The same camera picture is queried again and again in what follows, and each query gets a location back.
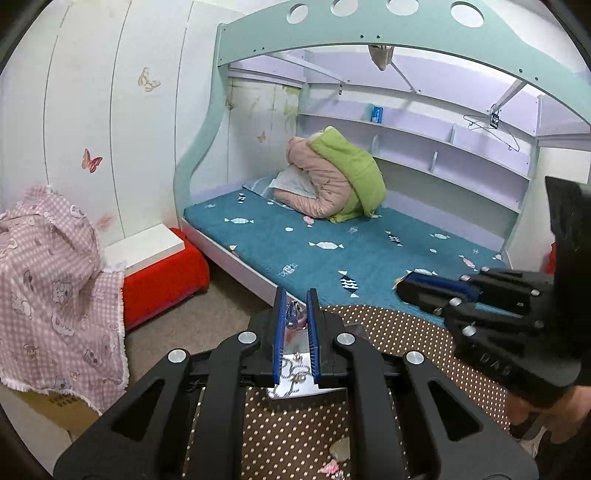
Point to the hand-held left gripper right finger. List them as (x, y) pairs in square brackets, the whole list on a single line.
[(312, 341)]

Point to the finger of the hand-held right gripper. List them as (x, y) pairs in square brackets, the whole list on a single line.
[(438, 284), (498, 330)]

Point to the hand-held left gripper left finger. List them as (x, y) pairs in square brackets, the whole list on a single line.
[(280, 341)]

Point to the person's right hand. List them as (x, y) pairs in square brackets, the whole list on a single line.
[(577, 410)]

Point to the red cloth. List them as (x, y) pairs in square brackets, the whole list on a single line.
[(549, 258)]

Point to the brown polka-dot tablecloth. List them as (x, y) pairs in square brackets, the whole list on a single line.
[(406, 341)]

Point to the teal candy-print bed sheet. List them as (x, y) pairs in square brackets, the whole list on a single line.
[(369, 258)]

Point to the pale jade pendant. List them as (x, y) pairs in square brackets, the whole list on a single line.
[(340, 448)]

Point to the red stool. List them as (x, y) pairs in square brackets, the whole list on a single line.
[(161, 286)]

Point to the pink and green quilt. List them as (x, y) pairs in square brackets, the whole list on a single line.
[(351, 175)]

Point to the light blue pillow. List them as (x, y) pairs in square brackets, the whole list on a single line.
[(256, 185)]

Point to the white pillow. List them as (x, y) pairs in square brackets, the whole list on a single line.
[(291, 182)]

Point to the white board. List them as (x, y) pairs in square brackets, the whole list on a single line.
[(143, 249)]

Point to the small blue box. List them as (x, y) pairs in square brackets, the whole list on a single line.
[(377, 114)]

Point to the green plant sticker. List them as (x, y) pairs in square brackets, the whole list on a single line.
[(291, 110)]

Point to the beige hanging cloth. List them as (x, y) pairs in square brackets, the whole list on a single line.
[(381, 56)]

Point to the pink checked cloth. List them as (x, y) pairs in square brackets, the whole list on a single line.
[(46, 300)]

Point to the cardboard box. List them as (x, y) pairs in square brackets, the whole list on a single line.
[(51, 406)]

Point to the pink butterfly sticker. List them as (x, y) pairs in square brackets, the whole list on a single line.
[(91, 161)]

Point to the tan butterfly sticker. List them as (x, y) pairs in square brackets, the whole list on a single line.
[(148, 81)]

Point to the white wardrobe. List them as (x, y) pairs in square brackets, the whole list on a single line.
[(92, 92)]

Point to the lilac wall shelf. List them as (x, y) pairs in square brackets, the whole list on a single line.
[(415, 152)]

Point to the metal clothes rail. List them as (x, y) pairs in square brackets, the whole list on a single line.
[(406, 76), (510, 94)]

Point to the teal bunk bed frame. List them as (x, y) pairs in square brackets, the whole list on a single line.
[(415, 32)]

